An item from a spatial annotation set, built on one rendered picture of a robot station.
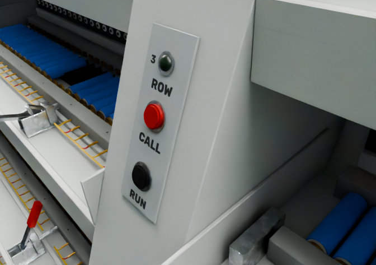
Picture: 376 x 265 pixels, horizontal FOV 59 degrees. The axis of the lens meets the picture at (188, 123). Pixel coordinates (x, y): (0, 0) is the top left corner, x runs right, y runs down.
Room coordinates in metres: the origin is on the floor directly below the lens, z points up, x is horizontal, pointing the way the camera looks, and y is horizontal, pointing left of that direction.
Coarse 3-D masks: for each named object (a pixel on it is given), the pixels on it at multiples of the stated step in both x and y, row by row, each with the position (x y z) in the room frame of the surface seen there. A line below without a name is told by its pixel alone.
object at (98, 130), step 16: (0, 48) 0.55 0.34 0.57; (16, 64) 0.48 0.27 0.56; (32, 80) 0.43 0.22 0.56; (48, 80) 0.43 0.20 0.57; (48, 96) 0.40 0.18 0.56; (64, 96) 0.39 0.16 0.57; (64, 112) 0.37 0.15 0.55; (80, 112) 0.36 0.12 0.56; (80, 128) 0.35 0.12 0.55; (96, 128) 0.32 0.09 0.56
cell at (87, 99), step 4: (116, 84) 0.43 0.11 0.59; (108, 88) 0.42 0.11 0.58; (112, 88) 0.42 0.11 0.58; (116, 88) 0.42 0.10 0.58; (96, 92) 0.41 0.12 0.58; (100, 92) 0.41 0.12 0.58; (104, 92) 0.41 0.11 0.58; (108, 92) 0.41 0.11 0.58; (112, 92) 0.42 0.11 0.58; (84, 96) 0.40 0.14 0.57; (88, 96) 0.40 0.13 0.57; (92, 96) 0.40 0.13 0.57; (96, 96) 0.40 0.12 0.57; (100, 96) 0.40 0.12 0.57; (104, 96) 0.41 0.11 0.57; (84, 100) 0.40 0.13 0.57; (88, 100) 0.39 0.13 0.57; (92, 100) 0.40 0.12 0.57; (96, 100) 0.40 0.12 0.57; (88, 104) 0.39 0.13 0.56
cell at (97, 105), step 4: (116, 92) 0.41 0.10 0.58; (108, 96) 0.40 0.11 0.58; (112, 96) 0.40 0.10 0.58; (116, 96) 0.40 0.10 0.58; (100, 100) 0.39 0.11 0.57; (104, 100) 0.39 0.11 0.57; (108, 100) 0.39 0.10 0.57; (112, 100) 0.39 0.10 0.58; (92, 104) 0.38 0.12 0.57; (96, 104) 0.38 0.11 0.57; (100, 104) 0.38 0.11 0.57; (104, 104) 0.39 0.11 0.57; (108, 104) 0.39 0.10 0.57; (96, 108) 0.38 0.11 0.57; (100, 108) 0.38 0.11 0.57
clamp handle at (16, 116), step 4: (28, 108) 0.35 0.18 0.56; (32, 112) 0.35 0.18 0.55; (0, 116) 0.33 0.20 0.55; (4, 116) 0.34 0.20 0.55; (8, 116) 0.34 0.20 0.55; (12, 116) 0.34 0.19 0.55; (16, 116) 0.34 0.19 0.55; (20, 116) 0.35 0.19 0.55; (24, 116) 0.35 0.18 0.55; (28, 116) 0.35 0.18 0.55; (0, 120) 0.33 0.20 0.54; (4, 120) 0.33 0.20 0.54; (8, 120) 0.33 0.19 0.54
